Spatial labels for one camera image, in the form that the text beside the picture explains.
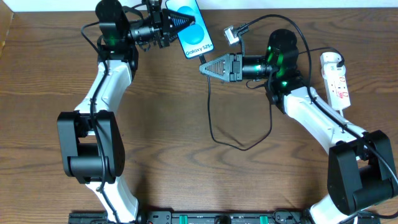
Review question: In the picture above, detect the black USB charging cable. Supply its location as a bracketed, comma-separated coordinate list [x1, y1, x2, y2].
[198, 47, 345, 152]

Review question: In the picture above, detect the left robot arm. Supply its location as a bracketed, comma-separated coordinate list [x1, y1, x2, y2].
[57, 0, 196, 223]

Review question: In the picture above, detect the white power strip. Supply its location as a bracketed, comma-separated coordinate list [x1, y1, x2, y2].
[322, 65, 351, 111]

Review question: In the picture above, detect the blue screen Galaxy smartphone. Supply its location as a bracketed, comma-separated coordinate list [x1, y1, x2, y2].
[165, 0, 214, 59]

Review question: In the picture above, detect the white USB charger plug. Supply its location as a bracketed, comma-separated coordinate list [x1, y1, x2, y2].
[320, 52, 345, 70]

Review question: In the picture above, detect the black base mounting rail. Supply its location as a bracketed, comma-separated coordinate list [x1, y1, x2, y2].
[67, 210, 381, 224]

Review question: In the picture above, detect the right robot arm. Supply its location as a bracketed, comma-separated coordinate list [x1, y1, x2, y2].
[200, 29, 397, 223]

